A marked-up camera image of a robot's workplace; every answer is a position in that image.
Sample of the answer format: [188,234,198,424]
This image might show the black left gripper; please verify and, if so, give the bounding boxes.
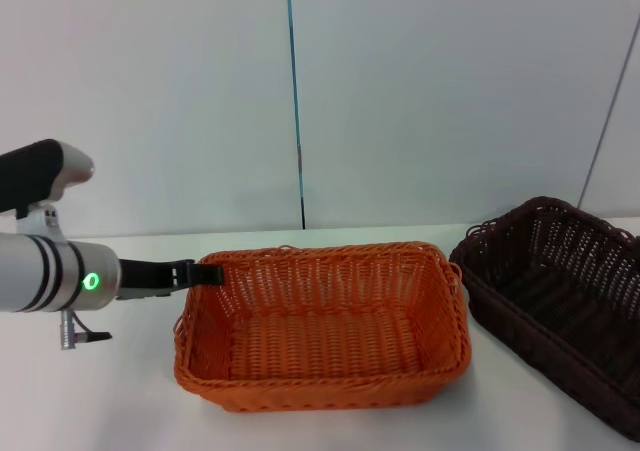
[116,258,225,295]

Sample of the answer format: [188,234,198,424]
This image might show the orange woven plastic basket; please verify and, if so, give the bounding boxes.
[173,240,472,413]

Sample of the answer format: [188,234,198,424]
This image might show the dark brown woven plastic basket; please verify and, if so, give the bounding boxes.
[448,195,640,442]

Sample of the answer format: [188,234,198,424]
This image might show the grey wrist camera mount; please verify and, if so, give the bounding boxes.
[114,289,170,302]

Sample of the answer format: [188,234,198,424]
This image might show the silver cable connector plug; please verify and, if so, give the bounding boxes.
[59,309,113,351]

